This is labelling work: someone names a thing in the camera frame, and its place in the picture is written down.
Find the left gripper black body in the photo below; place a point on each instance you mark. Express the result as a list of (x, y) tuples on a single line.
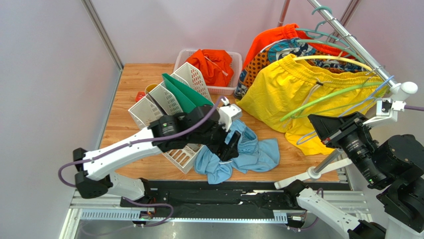
[(215, 141)]

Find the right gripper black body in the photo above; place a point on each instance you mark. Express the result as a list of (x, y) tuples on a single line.
[(333, 131)]

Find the light blue wire hanger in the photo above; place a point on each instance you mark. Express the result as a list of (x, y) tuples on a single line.
[(371, 98)]

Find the green hanger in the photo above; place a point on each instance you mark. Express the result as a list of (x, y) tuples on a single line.
[(334, 94)]

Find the light blue shorts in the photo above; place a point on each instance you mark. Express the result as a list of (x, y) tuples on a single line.
[(254, 155)]

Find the orange shorts front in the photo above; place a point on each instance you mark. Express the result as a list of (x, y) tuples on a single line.
[(214, 66)]

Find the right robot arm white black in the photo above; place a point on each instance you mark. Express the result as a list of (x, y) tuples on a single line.
[(395, 168)]

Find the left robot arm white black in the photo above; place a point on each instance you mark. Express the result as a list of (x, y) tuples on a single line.
[(205, 125)]

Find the yellow shorts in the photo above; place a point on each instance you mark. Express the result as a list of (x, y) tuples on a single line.
[(286, 85)]

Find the yellow hanger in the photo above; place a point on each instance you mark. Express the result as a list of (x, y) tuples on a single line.
[(331, 59)]

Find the teal hanger front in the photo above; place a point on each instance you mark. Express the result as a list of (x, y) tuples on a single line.
[(343, 49)]

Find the teal hanger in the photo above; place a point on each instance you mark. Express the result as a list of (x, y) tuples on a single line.
[(315, 34), (343, 49)]

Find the patterned blue orange shorts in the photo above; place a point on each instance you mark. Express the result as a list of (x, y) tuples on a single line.
[(278, 50)]

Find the teal hanger back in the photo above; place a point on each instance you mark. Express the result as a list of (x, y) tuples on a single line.
[(315, 34)]

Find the green folder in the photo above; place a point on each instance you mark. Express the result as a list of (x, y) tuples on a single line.
[(187, 97)]

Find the white file organizer rack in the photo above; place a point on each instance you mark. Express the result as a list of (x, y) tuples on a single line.
[(161, 101)]

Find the white perforated basket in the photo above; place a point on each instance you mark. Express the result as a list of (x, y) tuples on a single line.
[(236, 66)]

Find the yellow cup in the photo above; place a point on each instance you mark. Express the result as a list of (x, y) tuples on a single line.
[(149, 88)]

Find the small red object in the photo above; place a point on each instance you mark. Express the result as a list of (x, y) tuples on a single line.
[(140, 95)]

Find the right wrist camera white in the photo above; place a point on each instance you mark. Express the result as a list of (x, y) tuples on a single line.
[(386, 112)]

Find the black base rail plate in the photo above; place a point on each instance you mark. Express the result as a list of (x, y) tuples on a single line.
[(198, 195)]

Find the metal clothes rack rail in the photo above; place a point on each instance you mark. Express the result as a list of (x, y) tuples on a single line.
[(399, 92)]

